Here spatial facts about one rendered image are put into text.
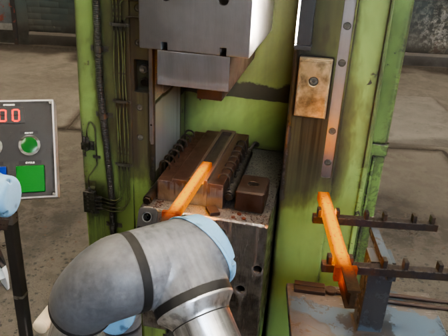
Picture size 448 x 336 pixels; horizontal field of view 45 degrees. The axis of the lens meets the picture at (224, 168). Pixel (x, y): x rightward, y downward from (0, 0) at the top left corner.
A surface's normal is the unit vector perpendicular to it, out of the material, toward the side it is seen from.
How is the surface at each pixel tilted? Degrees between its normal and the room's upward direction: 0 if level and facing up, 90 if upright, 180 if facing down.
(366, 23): 90
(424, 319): 0
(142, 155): 90
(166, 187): 90
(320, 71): 90
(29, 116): 60
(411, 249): 0
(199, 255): 37
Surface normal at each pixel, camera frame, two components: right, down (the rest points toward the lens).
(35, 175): 0.21, -0.09
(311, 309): 0.05, -0.91
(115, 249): -0.03, -0.73
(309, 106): -0.22, 0.40
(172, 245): 0.31, -0.58
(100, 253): -0.29, -0.70
